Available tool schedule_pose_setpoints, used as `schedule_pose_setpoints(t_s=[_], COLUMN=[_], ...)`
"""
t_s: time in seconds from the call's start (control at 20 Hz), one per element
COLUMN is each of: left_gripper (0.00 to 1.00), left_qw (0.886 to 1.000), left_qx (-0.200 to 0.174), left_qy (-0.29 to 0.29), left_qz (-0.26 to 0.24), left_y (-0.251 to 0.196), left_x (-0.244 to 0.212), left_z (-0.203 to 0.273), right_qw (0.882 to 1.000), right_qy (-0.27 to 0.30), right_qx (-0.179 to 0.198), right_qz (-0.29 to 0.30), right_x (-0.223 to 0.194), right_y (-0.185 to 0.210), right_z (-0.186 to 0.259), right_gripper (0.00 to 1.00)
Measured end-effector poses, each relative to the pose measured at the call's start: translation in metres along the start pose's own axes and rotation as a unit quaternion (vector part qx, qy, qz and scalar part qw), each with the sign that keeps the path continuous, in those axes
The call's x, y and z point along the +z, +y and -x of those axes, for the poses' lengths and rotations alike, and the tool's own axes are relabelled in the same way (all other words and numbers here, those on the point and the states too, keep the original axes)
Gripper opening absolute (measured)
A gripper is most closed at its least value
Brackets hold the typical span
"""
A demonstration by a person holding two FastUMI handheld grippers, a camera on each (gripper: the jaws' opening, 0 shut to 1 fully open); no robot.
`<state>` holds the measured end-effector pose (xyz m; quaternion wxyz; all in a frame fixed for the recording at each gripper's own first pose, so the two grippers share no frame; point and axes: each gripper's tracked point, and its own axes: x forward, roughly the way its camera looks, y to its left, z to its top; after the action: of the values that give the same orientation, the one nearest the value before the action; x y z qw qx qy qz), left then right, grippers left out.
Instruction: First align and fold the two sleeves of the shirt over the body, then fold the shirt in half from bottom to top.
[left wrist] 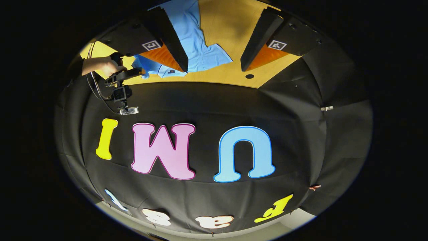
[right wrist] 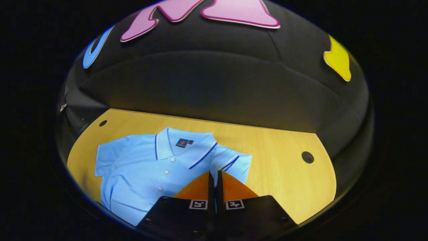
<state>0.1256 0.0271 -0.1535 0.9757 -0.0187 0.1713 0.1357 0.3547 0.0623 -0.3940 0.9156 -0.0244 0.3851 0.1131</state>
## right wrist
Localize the black backdrop cloth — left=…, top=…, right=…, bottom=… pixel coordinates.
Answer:
left=55, top=0, right=374, bottom=201

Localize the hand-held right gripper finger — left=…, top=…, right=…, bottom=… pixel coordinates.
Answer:
left=135, top=171, right=215, bottom=240
left=217, top=170, right=297, bottom=240

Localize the light blue T-shirt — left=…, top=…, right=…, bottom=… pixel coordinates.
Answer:
left=94, top=127, right=253, bottom=226

